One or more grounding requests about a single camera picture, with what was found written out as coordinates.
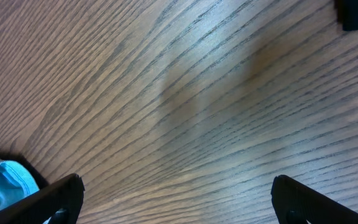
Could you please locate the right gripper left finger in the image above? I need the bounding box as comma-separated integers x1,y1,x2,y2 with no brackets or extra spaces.
0,174,85,224

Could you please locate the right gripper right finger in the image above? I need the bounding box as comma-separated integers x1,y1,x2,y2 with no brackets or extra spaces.
271,175,358,224

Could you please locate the light blue printed t-shirt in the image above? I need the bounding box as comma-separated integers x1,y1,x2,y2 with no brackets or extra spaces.
0,159,39,211

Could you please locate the black garment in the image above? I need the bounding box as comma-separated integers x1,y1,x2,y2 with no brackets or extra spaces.
334,0,358,31

